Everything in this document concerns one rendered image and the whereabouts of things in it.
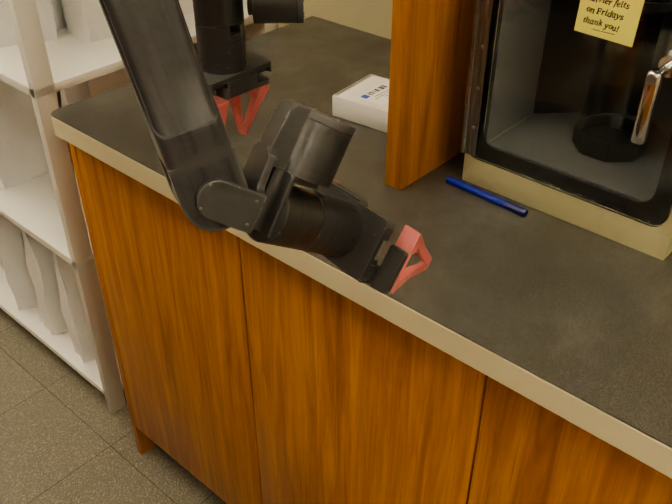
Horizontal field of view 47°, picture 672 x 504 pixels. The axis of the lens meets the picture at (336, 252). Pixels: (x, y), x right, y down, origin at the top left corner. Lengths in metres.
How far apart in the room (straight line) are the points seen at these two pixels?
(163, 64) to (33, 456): 1.62
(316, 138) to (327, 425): 0.71
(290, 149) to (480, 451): 0.55
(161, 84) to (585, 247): 0.66
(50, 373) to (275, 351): 1.16
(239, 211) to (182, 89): 0.11
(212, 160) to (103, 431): 1.56
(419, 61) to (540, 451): 0.54
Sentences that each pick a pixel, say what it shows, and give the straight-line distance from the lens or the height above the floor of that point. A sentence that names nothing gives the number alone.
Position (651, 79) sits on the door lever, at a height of 1.20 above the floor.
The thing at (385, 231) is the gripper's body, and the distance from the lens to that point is 0.73.
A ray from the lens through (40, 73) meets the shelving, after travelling 1.66.
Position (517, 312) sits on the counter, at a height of 0.94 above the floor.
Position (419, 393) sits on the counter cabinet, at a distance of 1.08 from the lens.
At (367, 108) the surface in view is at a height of 0.98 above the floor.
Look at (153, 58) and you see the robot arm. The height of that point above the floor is 1.32.
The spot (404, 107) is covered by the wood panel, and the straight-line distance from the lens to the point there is 1.12.
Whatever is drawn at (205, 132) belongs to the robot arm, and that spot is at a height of 1.26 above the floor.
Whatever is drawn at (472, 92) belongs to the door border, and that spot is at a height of 1.09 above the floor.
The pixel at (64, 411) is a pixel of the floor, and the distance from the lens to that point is 2.23.
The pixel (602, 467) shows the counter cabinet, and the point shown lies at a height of 0.83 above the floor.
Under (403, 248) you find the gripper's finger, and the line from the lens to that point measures 0.75.
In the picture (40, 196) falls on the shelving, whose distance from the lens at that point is 2.14.
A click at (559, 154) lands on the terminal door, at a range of 1.10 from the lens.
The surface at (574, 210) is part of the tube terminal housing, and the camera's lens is 1.14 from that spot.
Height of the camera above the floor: 1.55
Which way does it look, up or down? 36 degrees down
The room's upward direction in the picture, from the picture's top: straight up
